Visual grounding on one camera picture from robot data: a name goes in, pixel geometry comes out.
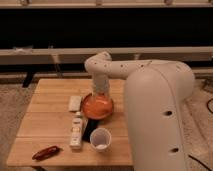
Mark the orange ceramic bowl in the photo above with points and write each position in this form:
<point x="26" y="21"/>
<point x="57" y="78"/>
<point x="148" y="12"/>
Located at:
<point x="97" y="106"/>

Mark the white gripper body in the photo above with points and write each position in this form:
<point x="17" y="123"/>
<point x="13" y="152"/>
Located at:
<point x="100" y="84"/>

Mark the clear plastic cup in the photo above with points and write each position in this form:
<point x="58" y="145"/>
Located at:
<point x="100" y="139"/>

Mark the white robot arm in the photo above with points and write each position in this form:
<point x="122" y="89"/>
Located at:
<point x="153" y="93"/>

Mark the long white bench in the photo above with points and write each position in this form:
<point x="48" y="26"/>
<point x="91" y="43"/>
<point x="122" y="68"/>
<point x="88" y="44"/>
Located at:
<point x="25" y="56"/>

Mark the wooden table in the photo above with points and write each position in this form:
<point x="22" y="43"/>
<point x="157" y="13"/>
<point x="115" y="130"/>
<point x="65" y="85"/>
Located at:
<point x="47" y="123"/>

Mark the white rectangular box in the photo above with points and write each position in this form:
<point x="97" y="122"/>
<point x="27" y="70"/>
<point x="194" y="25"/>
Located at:
<point x="74" y="103"/>

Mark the red chili pepper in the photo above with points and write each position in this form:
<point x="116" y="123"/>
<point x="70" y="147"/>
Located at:
<point x="46" y="153"/>

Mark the black smartphone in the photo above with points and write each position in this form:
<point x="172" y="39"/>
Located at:
<point x="90" y="127"/>

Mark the white lotion bottle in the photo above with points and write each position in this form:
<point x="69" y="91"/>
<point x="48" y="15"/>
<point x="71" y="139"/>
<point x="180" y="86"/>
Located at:
<point x="76" y="131"/>

